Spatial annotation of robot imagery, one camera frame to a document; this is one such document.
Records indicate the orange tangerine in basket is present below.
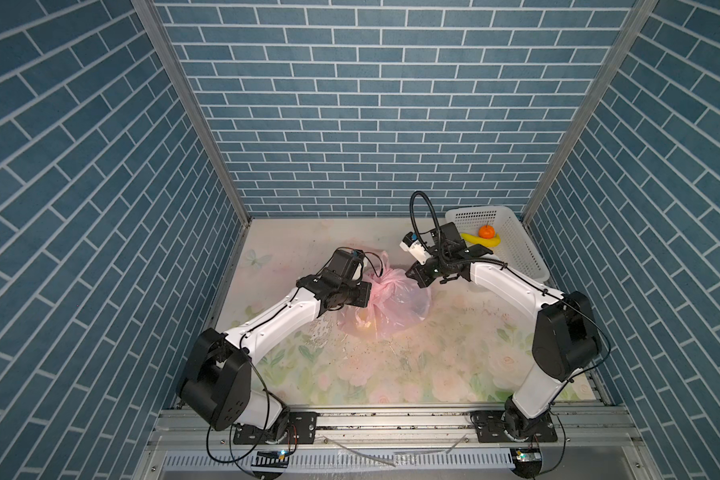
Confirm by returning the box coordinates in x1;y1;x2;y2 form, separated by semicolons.
478;225;496;239

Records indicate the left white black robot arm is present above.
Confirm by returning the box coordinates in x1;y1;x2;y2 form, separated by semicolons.
177;274;371;436

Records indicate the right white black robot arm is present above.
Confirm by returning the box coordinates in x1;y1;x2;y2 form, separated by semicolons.
406;255;604;422

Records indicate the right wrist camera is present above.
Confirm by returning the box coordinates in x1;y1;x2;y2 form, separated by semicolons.
400;232;434;265

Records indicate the white plastic basket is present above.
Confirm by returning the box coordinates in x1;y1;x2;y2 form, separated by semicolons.
445;206;550;283

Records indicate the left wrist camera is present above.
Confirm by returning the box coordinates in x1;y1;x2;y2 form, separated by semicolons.
325;248;365;283

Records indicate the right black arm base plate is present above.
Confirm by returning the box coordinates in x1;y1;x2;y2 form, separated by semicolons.
468;409;558;443

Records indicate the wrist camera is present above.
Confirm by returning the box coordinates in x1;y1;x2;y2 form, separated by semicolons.
400;232;434;265
325;248;365;283

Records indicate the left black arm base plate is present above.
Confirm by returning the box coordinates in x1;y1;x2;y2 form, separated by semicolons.
232;411;318;445

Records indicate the yellow banana in basket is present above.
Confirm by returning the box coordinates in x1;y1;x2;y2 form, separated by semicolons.
460;233;501;249

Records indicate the aluminium front rail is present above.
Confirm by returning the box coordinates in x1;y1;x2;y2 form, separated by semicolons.
147;402;642;451

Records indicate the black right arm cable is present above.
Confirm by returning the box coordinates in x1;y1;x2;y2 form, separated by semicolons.
409;190;445;259

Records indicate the pink plastic bag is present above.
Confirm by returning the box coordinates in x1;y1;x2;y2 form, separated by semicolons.
337;251;431;341

